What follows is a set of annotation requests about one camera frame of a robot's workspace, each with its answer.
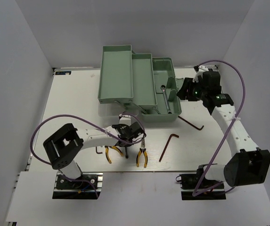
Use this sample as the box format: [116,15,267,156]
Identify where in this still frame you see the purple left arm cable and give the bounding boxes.
[30,113,146,198]

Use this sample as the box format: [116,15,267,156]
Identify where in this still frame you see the yellow pliers centre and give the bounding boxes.
[136,138,148,168]

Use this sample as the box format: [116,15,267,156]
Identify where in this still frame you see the green toolbox with clear lid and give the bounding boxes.
[98,45,183,122]

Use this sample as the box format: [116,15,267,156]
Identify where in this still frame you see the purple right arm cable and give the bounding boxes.
[192,59,246,196]

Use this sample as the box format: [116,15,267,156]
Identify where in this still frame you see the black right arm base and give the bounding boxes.
[175,169,227,201]

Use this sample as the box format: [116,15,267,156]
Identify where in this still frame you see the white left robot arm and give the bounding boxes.
[43,122,144,188]

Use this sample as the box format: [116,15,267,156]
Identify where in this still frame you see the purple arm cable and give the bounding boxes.
[30,113,146,198]
[192,59,246,196]

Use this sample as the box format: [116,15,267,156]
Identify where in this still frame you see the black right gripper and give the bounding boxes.
[176,78,207,101]

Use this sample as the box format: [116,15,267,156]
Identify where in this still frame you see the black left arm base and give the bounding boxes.
[52,172,103,200]

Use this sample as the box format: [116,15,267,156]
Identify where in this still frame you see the large silver ratchet wrench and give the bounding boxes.
[161,85,172,114]

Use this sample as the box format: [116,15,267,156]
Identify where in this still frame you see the brown hex key right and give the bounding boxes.
[178,116,205,131]

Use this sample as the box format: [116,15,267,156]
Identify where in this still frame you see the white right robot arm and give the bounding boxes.
[177,71,270,188]

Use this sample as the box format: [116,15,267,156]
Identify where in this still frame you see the yellow pliers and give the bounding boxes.
[136,138,148,168]
[104,145,124,164]

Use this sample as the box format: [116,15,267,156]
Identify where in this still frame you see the yellow pliers left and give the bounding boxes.
[104,145,124,164]

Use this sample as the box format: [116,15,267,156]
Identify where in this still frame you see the long brown hex key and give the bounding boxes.
[158,134,179,162]

